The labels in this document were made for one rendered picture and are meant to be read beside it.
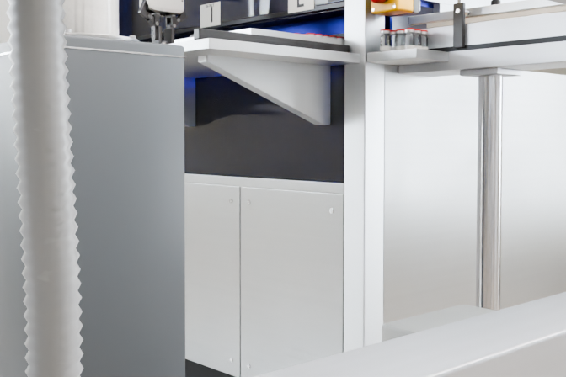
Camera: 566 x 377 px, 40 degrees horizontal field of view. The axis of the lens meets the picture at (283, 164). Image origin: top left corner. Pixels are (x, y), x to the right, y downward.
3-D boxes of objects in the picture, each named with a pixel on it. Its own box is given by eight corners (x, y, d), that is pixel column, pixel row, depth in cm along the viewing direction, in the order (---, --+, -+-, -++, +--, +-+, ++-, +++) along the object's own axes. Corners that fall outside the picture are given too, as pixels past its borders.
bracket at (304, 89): (321, 124, 175) (321, 66, 175) (330, 124, 173) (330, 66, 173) (198, 123, 152) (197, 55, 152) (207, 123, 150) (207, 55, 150)
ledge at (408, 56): (408, 66, 174) (408, 57, 174) (457, 62, 165) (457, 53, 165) (366, 62, 165) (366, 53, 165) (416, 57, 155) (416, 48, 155)
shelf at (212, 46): (194, 81, 223) (194, 74, 223) (384, 65, 172) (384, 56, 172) (34, 71, 191) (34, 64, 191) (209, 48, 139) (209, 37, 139)
